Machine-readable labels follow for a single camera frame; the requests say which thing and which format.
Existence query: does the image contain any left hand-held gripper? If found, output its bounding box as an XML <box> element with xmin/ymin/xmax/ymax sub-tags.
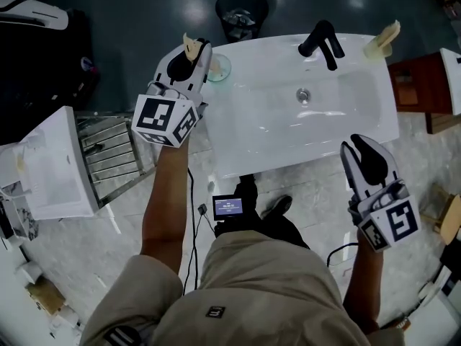
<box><xmin>130</xmin><ymin>40</ymin><xmax>213</xmax><ymax>148</ymax></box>

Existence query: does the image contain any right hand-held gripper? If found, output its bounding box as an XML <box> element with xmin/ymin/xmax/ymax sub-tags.
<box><xmin>340</xmin><ymin>133</ymin><xmax>422</xmax><ymax>254</ymax></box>

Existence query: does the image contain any clear plastic cup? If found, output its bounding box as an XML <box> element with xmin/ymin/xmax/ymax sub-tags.
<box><xmin>205</xmin><ymin>53</ymin><xmax>232</xmax><ymax>83</ymax></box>
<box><xmin>362</xmin><ymin>34</ymin><xmax>393</xmax><ymax>61</ymax></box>

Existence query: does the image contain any person's right forearm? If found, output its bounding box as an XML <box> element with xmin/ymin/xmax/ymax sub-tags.
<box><xmin>341</xmin><ymin>229</ymin><xmax>385</xmax><ymax>333</ymax></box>

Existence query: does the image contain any person's left forearm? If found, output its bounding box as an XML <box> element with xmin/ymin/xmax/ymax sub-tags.
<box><xmin>139</xmin><ymin>141</ymin><xmax>192</xmax><ymax>275</ymax></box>

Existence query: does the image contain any black mesh waste bin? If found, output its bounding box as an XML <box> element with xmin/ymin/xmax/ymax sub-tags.
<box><xmin>215</xmin><ymin>0</ymin><xmax>270</xmax><ymax>43</ymax></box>

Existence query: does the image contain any wooden vanity white basin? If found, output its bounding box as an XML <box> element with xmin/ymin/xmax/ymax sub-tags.
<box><xmin>388</xmin><ymin>48</ymin><xmax>461</xmax><ymax>135</ymax></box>

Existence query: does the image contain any person's right black shoe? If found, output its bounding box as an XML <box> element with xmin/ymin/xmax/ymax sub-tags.
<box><xmin>261</xmin><ymin>195</ymin><xmax>293</xmax><ymax>219</ymax></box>

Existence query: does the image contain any person's black shoe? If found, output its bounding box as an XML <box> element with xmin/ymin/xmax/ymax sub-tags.
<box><xmin>261</xmin><ymin>195</ymin><xmax>293</xmax><ymax>219</ymax></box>
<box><xmin>233</xmin><ymin>174</ymin><xmax>259</xmax><ymax>201</ymax></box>

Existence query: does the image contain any chrome slatted rack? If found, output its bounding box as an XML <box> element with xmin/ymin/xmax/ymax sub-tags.
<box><xmin>75</xmin><ymin>112</ymin><xmax>156</xmax><ymax>208</ymax></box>

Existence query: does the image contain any person's left black shoe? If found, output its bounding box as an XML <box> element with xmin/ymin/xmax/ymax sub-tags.
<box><xmin>233</xmin><ymin>174</ymin><xmax>259</xmax><ymax>201</ymax></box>

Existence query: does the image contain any black sink faucet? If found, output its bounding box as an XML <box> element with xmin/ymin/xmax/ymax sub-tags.
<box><xmin>297</xmin><ymin>19</ymin><xmax>346</xmax><ymax>71</ymax></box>

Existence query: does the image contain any black cabinet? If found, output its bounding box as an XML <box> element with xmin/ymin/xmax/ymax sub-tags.
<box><xmin>0</xmin><ymin>9</ymin><xmax>102</xmax><ymax>146</ymax></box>

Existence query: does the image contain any small black monitor screen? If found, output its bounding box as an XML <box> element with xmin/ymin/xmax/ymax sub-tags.
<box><xmin>211</xmin><ymin>195</ymin><xmax>244</xmax><ymax>221</ymax></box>

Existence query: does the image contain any white appliance black trim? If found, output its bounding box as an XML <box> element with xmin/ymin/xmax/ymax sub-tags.
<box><xmin>0</xmin><ymin>0</ymin><xmax>69</xmax><ymax>30</ymax></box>

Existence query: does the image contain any white rectangular basin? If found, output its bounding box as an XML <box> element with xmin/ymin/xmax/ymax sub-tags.
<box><xmin>12</xmin><ymin>105</ymin><xmax>100</xmax><ymax>221</ymax></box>

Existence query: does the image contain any person's beige shirt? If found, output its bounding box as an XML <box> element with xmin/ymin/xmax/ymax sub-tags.
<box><xmin>81</xmin><ymin>229</ymin><xmax>406</xmax><ymax>346</ymax></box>

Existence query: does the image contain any marble pattern vanity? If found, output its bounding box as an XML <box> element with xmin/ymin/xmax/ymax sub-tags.
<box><xmin>0</xmin><ymin>182</ymin><xmax>39</xmax><ymax>241</ymax></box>

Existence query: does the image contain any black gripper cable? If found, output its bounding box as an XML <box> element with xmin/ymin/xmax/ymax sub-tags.
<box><xmin>326</xmin><ymin>241</ymin><xmax>359</xmax><ymax>268</ymax></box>
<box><xmin>183</xmin><ymin>167</ymin><xmax>210</xmax><ymax>295</ymax></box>

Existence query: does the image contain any white sink vanity dark frame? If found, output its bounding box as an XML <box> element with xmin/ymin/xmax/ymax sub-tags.
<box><xmin>154</xmin><ymin>32</ymin><xmax>400</xmax><ymax>179</ymax></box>

